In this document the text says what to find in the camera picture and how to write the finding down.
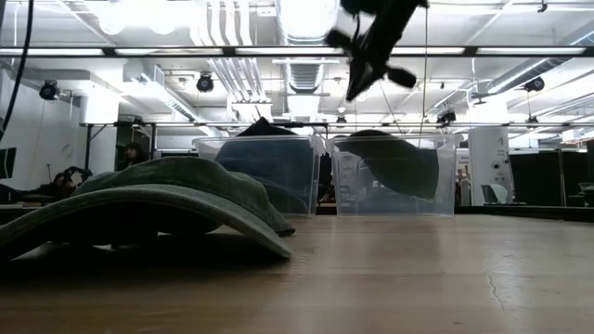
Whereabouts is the pale green chair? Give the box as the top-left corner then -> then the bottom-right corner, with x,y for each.
481,183 -> 510,206

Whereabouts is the black rack frame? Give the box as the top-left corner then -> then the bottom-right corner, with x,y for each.
78,120 -> 594,173

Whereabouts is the black partition panel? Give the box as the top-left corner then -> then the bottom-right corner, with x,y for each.
508,148 -> 594,209

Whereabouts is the person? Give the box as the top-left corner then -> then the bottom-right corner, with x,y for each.
115,141 -> 150,172
27,165 -> 94,200

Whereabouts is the clear plastic bin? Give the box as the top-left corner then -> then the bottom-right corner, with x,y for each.
329,132 -> 461,219
191,133 -> 322,219

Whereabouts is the black overhead beam with lights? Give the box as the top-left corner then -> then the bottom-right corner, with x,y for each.
0,45 -> 594,59

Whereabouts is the silver ventilation duct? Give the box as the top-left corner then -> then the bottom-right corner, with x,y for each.
273,0 -> 342,94

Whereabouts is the thick black hanging cable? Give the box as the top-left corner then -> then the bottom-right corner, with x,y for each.
0,0 -> 36,143

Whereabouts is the dark blue baseball cap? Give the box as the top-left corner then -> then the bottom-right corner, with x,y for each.
214,116 -> 318,205
259,178 -> 313,215

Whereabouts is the white pillar with stickers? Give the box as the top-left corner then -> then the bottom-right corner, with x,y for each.
467,127 -> 515,207

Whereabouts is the olive green baseball cap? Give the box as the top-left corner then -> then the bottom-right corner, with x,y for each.
0,155 -> 297,263
334,129 -> 441,201

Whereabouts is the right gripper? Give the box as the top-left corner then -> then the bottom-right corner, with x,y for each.
324,6 -> 419,102

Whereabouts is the thin hanging black cable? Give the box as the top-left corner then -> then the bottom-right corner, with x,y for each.
419,6 -> 429,149

